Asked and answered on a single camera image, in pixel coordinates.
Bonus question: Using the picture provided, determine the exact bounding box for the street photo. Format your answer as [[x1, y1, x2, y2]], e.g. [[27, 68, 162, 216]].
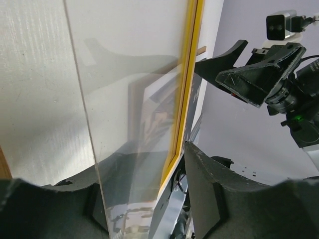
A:
[[127, 72, 202, 155]]

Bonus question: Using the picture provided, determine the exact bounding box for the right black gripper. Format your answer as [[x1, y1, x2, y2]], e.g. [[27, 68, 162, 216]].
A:
[[194, 40, 306, 108]]

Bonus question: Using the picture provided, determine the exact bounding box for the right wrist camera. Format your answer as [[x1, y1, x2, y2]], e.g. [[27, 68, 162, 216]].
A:
[[266, 10, 306, 41]]

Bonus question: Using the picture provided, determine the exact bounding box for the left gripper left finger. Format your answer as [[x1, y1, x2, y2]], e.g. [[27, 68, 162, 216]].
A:
[[0, 154, 109, 239]]

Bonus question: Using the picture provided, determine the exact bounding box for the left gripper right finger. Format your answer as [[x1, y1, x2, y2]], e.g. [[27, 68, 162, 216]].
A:
[[184, 142, 319, 239]]

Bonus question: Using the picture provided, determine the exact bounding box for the yellow wooden picture frame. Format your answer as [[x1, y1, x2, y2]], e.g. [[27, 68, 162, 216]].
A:
[[64, 0, 204, 239]]

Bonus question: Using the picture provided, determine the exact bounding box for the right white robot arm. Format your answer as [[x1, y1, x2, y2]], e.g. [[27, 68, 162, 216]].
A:
[[194, 40, 319, 178]]

